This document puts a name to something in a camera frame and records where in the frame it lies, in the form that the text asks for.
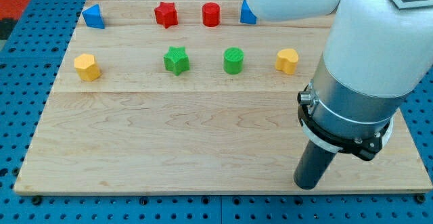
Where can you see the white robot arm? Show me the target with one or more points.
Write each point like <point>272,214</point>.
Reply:
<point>374,56</point>

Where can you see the blue block behind arm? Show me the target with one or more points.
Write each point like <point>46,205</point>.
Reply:
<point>246,15</point>

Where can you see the wooden board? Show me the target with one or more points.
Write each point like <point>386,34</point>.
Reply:
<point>140,130</point>

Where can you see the green star block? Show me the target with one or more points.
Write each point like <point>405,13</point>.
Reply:
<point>176,60</point>

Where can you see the red star block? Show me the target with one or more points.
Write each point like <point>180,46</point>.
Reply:
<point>166,14</point>

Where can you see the yellow hexagon block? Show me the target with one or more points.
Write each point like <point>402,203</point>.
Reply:
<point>87,67</point>

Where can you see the red cylinder block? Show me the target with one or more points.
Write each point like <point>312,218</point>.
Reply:
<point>211,14</point>

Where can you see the green cylinder block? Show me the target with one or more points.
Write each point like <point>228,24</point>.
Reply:
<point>233,60</point>

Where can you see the yellow heart block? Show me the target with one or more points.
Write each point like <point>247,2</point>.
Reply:
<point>287,60</point>

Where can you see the blue triangle block left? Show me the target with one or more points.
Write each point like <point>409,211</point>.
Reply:
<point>93,17</point>

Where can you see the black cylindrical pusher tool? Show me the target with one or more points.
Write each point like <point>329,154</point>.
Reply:
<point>312,165</point>

